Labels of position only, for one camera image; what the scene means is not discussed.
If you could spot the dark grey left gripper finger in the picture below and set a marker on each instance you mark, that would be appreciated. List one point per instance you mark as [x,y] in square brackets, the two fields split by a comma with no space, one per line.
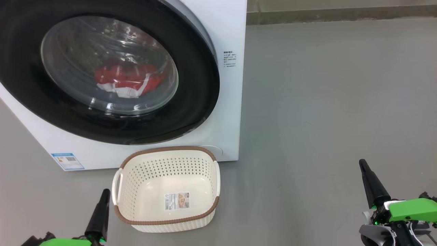
[99,215]

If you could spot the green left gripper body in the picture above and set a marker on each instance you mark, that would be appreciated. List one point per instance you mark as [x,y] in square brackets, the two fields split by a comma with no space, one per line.
[65,242]

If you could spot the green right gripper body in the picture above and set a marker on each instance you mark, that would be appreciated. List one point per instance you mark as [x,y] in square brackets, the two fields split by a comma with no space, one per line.
[409,209]

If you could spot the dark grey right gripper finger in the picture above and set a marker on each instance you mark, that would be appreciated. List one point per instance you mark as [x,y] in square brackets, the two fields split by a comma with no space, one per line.
[374,186]

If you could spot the red garment with white trim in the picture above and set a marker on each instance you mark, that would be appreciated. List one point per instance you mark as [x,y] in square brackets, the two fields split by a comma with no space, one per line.
[126,78]

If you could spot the round black-rimmed washer door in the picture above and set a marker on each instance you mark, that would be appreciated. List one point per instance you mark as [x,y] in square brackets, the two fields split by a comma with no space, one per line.
[194,89]

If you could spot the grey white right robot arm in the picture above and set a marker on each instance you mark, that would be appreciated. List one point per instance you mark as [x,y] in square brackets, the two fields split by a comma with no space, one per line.
[375,235]

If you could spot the printed product label sticker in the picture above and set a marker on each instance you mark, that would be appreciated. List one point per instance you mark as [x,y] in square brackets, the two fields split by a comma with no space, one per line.
[177,201]

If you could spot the cream perforated laundry basket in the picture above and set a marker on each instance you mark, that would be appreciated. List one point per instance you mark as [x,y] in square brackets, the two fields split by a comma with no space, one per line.
[205,171]

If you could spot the white front-load washing machine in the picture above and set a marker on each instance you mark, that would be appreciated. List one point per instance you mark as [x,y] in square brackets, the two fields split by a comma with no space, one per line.
[225,112]

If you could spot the stainless steel washing machine drum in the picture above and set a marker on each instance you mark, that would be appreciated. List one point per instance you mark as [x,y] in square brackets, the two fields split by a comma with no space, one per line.
[85,51]

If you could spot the blue energy label sticker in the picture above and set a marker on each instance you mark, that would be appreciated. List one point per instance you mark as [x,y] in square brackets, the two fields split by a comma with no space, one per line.
[68,162]

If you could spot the black text warning sticker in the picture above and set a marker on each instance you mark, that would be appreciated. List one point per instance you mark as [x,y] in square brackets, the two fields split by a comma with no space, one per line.
[229,59]

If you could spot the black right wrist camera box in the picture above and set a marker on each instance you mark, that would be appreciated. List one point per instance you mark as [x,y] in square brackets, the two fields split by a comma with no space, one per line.
[428,196]

